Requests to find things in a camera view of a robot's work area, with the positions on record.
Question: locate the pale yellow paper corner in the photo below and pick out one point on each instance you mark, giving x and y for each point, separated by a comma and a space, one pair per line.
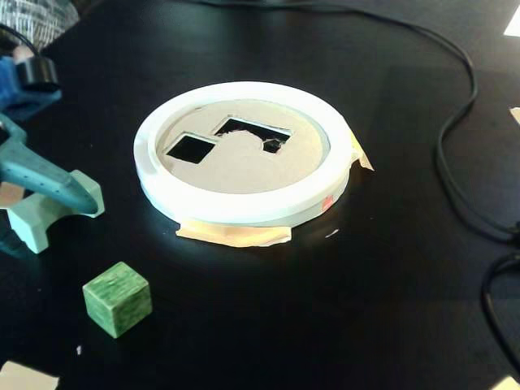
510, 384

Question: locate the white paper sheet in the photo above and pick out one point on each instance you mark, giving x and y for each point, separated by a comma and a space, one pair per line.
514, 24

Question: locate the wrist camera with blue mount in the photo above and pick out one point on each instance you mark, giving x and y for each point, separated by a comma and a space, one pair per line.
38, 73

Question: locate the green wooden cube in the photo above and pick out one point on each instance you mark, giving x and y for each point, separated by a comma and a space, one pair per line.
118, 300

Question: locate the light green U shape block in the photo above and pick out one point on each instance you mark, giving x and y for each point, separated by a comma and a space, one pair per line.
28, 227

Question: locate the tiny white tape bit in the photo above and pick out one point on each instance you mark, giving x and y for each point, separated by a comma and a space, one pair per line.
332, 233

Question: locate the short beige masking tape strip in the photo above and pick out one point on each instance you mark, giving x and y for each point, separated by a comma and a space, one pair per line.
363, 158

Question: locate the white round shape sorter lid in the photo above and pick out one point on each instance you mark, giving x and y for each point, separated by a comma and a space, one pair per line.
243, 191

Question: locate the yellow foam piece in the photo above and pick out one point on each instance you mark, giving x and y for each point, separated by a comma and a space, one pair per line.
235, 236

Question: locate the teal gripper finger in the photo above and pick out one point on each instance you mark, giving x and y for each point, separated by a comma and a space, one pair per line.
40, 178

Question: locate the small beige paper scrap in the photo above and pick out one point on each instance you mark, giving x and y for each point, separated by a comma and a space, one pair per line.
516, 115

